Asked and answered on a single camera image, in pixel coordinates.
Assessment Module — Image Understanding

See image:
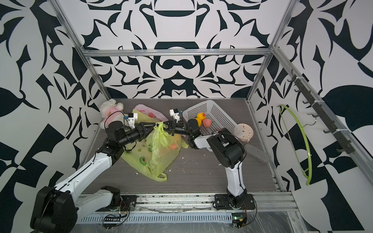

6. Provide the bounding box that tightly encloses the green avocado print plastic bag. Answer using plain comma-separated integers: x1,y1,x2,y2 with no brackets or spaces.
151,122,189,174

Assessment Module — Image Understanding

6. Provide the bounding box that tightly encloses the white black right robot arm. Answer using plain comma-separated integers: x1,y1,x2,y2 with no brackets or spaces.
164,119,247,208

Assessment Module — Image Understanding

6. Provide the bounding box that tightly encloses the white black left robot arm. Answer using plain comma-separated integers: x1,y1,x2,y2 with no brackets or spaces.
30,121,156,233

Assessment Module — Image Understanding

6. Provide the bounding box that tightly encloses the pink apple print plastic bag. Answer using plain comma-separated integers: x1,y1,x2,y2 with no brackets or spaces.
134,104,168,122

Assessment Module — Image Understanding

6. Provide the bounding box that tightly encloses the yellow fruit lower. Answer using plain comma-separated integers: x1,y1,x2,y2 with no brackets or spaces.
196,118,202,127

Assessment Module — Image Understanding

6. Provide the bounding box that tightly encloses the yellow fruit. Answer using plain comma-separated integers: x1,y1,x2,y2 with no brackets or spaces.
196,118,202,127
197,112,207,121

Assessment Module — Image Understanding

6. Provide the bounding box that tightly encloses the yellow fruit upper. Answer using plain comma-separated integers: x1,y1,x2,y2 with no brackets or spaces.
197,112,207,121

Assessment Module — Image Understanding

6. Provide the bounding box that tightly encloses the white plush bear pink shirt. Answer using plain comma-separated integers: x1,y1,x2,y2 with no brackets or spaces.
99,99,125,129

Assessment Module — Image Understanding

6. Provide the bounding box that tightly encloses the white perforated plastic basket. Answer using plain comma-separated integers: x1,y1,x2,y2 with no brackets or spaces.
182,100,243,137

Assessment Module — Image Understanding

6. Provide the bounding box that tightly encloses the beige round perforated disc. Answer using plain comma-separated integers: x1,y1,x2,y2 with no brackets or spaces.
238,123,254,142

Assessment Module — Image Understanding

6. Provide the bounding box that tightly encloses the grey oblong pad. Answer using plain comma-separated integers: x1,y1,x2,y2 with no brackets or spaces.
245,144,270,164

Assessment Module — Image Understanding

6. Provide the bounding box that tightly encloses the black connector block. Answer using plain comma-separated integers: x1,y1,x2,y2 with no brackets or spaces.
102,215,129,229

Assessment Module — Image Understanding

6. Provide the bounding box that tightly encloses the green circuit board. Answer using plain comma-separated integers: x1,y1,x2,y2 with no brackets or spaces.
232,213,247,228

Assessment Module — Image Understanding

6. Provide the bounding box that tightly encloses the green hoop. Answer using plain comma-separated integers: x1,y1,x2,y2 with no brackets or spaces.
277,104,313,186

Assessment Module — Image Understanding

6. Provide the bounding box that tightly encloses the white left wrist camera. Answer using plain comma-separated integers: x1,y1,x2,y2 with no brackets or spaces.
124,113,138,129

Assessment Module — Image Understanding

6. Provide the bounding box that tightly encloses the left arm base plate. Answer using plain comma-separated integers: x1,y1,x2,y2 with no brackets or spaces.
109,194,138,211

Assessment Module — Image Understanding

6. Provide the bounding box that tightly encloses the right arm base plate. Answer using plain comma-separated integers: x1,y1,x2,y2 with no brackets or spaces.
213,193,256,210

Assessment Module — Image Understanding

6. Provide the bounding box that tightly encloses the black wall hook rail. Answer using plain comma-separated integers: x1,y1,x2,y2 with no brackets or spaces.
289,70,355,154

